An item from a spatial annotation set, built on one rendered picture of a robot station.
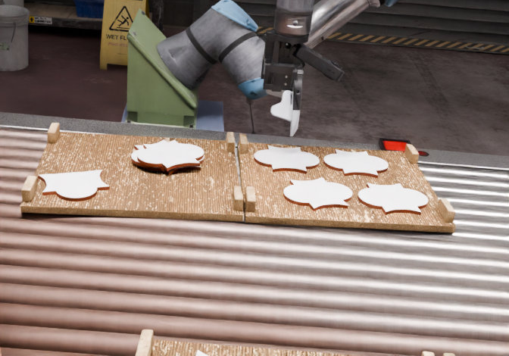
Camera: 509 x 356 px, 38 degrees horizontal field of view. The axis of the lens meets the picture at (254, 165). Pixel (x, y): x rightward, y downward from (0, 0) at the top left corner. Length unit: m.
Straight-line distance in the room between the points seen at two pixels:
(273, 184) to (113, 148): 0.37
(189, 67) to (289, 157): 0.41
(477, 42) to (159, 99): 5.00
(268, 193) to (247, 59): 0.47
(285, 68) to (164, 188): 0.34
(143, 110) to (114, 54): 3.18
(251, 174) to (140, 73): 0.46
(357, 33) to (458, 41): 0.89
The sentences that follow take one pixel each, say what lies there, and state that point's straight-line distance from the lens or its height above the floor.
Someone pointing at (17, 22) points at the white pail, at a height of 0.33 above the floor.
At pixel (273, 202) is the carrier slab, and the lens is 1.43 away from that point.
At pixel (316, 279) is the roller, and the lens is 1.25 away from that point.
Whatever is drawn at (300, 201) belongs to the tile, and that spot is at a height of 0.94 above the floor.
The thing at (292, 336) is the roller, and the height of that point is 0.91.
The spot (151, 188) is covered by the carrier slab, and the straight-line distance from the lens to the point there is 1.45.
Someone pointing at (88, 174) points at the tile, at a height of 0.94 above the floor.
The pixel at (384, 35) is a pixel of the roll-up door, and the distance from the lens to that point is 6.39.
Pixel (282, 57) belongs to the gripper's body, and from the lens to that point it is 1.51.
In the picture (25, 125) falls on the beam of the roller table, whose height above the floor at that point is 0.92.
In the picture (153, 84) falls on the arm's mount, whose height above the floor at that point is 0.99.
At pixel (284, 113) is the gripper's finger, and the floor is 1.07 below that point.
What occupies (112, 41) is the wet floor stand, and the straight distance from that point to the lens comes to 5.04.
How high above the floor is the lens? 1.60
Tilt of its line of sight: 25 degrees down
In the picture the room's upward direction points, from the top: 6 degrees clockwise
